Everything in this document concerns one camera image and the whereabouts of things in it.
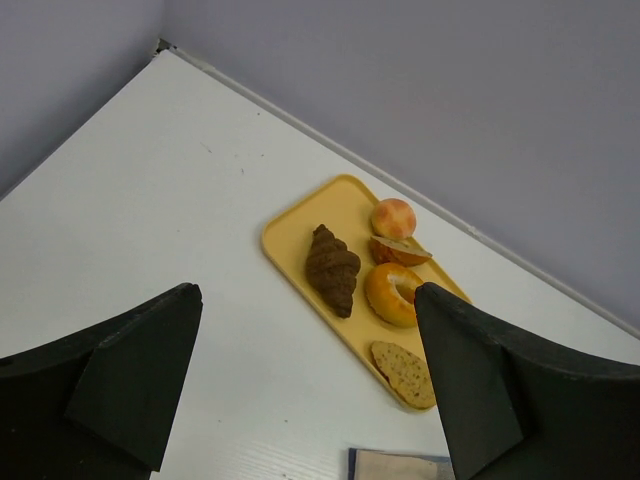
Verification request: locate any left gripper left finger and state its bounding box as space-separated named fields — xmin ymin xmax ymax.
xmin=1 ymin=283 xmax=203 ymax=479

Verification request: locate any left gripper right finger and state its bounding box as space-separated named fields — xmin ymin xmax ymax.
xmin=415 ymin=282 xmax=639 ymax=479

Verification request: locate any seeded bread slice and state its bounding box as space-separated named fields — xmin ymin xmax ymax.
xmin=370 ymin=341 xmax=436 ymax=410

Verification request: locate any halved brown bread wedge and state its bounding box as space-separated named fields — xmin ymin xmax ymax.
xmin=369 ymin=236 xmax=433 ymax=267

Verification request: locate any round pink bread roll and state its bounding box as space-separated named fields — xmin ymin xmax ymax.
xmin=370 ymin=198 xmax=417 ymax=240

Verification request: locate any blue beige placemat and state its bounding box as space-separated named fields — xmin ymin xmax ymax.
xmin=347 ymin=448 xmax=455 ymax=480

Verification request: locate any orange bagel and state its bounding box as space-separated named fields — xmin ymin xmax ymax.
xmin=365 ymin=263 xmax=423 ymax=328

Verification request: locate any chocolate croissant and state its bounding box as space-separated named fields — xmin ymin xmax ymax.
xmin=305 ymin=224 xmax=361 ymax=318

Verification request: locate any yellow tray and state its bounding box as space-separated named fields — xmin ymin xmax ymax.
xmin=261 ymin=175 xmax=466 ymax=411

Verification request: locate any metal table edge rail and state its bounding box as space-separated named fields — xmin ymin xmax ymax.
xmin=155 ymin=38 xmax=639 ymax=337

